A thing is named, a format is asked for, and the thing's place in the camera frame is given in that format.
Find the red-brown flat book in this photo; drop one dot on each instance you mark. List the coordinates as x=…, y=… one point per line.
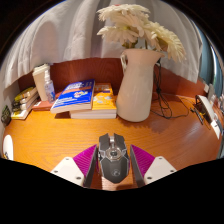
x=41, y=106

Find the white flat device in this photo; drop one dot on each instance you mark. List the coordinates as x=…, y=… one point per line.
x=206, y=106

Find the white ceramic jug vase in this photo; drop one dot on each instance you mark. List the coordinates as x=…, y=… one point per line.
x=136, y=90

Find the round white printed mouse pad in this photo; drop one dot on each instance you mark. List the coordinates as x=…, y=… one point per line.
x=8, y=148

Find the clear spray bottle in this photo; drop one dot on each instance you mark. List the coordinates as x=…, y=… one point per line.
x=49, y=90

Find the beige lidded tumbler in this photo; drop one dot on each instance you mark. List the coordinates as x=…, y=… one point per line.
x=40, y=81

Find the small white box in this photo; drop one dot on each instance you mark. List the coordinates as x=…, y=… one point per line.
x=216, y=128

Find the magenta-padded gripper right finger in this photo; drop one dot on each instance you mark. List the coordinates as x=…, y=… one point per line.
x=158, y=168

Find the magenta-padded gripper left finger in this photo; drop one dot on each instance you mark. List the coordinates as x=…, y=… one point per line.
x=70, y=169

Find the dark teal curtain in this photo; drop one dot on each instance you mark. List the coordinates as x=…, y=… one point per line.
x=205, y=56

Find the yellow and white book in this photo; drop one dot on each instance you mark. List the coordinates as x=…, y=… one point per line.
x=21, y=114

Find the grey angular computer mouse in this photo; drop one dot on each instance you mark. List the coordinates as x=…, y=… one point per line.
x=113, y=163

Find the white pleated curtain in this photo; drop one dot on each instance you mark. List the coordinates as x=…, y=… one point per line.
x=66, y=30

